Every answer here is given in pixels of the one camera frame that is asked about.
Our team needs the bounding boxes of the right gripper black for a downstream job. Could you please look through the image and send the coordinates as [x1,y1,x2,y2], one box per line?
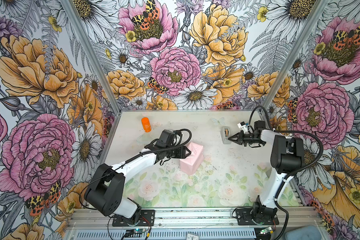
[228,130,266,147]

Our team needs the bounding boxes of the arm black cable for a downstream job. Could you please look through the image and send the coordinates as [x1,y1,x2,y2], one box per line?
[79,128,193,211]
[248,105,324,240]

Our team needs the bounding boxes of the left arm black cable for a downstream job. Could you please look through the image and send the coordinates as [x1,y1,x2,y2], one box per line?
[79,128,193,211]

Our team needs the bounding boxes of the white slotted cable duct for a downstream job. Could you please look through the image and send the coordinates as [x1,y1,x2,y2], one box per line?
[68,228,256,240]

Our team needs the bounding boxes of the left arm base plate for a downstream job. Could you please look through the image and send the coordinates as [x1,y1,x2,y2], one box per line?
[112,210,156,227]

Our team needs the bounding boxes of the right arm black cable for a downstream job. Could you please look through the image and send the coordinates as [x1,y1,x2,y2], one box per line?
[248,105,324,240]

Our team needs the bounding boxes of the grey tape dispenser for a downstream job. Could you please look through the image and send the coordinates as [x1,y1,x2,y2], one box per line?
[221,127,231,145]

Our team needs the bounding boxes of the blue-grey cloth pad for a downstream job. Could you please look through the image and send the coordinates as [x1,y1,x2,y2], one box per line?
[285,226,323,240]

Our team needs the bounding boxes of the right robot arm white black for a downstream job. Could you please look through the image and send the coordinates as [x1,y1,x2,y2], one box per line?
[229,129,305,225]

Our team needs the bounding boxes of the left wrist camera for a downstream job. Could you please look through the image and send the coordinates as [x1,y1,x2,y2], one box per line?
[156,130,176,148]

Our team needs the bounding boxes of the aluminium front rail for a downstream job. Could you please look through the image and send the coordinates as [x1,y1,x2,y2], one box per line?
[67,207,323,230]

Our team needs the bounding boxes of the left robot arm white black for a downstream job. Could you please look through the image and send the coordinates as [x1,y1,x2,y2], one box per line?
[84,144,191,226]

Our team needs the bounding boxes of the orange tube bottle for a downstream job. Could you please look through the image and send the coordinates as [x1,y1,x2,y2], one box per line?
[141,117,152,133]

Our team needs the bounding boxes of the purple wrapping paper sheet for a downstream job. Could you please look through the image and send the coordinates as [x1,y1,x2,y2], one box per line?
[180,142,204,176]

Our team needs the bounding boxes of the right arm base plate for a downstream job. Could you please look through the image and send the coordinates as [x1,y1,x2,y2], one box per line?
[233,208,280,226]

